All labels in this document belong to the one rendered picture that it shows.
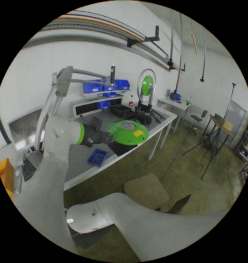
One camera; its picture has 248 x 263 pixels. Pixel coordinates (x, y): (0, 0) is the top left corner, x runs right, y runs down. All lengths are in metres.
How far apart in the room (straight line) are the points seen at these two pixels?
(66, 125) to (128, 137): 0.38
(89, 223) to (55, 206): 0.23
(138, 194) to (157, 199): 0.18
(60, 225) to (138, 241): 0.10
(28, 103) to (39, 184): 1.19
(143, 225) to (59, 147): 0.29
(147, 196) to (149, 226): 0.71
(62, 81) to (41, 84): 0.84
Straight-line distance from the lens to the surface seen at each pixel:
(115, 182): 1.53
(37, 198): 0.16
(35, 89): 1.28
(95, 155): 0.66
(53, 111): 0.44
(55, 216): 0.16
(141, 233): 0.16
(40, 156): 0.46
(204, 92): 5.06
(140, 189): 0.86
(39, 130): 0.42
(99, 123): 0.38
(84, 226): 0.39
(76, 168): 0.62
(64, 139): 0.30
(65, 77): 0.44
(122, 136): 0.56
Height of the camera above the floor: 1.41
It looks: 34 degrees down
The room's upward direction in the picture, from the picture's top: 6 degrees clockwise
